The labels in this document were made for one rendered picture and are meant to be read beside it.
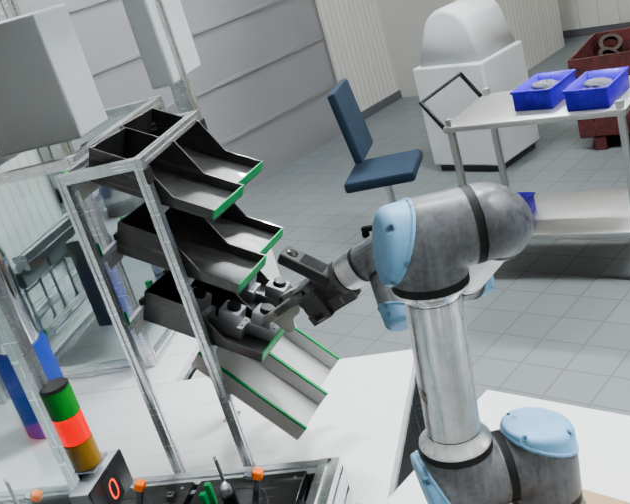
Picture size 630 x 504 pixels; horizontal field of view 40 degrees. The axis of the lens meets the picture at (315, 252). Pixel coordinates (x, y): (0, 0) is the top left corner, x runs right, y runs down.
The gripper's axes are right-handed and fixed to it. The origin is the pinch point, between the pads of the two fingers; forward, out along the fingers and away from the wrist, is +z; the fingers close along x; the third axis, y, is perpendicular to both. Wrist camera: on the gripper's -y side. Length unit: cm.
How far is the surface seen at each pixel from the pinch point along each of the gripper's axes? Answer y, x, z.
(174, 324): -10.4, -9.3, 15.2
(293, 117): -28, 538, 272
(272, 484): 26.4, -21.1, 11.9
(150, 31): -82, 115, 55
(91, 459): -6, -52, 8
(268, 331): 3.1, -2.7, 2.3
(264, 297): -1.2, 9.8, 7.2
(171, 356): 5, 50, 83
